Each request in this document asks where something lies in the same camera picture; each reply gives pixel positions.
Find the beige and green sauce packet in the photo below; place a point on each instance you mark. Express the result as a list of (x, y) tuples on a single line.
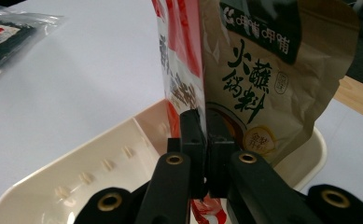
[(263, 93)]

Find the cream plastic divided bin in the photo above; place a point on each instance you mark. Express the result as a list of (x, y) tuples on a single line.
[(76, 161)]

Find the red sauce packet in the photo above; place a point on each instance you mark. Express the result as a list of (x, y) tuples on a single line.
[(182, 37)]

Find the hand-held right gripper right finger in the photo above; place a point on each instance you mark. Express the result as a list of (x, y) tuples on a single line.
[(254, 186)]

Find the white table mat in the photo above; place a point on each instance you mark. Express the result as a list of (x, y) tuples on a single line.
[(92, 62)]

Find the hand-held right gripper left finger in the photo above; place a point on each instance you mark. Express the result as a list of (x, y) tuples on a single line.
[(170, 186)]

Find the clear bag of dried seaweed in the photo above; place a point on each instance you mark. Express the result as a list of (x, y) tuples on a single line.
[(5, 46)]

